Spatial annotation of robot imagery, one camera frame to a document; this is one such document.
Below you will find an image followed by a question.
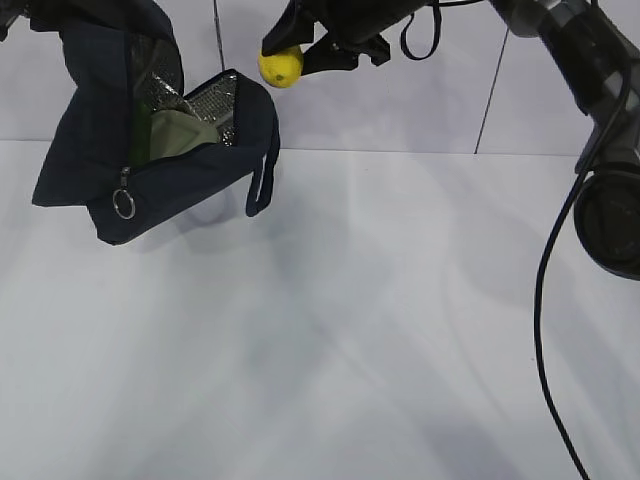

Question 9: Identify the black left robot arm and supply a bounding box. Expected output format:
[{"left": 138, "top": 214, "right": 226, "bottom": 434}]
[{"left": 0, "top": 0, "right": 36, "bottom": 42}]

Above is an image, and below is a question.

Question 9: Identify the yellow lemon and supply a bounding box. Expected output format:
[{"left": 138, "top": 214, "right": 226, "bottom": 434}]
[{"left": 258, "top": 45, "right": 304, "bottom": 89}]

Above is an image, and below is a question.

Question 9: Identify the dark navy lunch bag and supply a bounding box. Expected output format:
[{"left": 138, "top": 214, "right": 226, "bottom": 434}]
[{"left": 29, "top": 1, "right": 280, "bottom": 245}]

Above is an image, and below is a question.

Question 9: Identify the green cucumber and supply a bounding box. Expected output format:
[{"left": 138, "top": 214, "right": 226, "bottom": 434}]
[{"left": 129, "top": 100, "right": 152, "bottom": 167}]

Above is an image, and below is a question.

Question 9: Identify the glass container with green lid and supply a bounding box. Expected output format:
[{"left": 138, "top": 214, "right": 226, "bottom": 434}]
[{"left": 150, "top": 110, "right": 220, "bottom": 161}]

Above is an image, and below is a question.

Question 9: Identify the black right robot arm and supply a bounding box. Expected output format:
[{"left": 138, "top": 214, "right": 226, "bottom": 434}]
[{"left": 261, "top": 1, "right": 639, "bottom": 280}]

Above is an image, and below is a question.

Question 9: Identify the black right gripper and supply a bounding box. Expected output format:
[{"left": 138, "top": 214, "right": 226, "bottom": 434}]
[{"left": 261, "top": 0, "right": 415, "bottom": 76}]

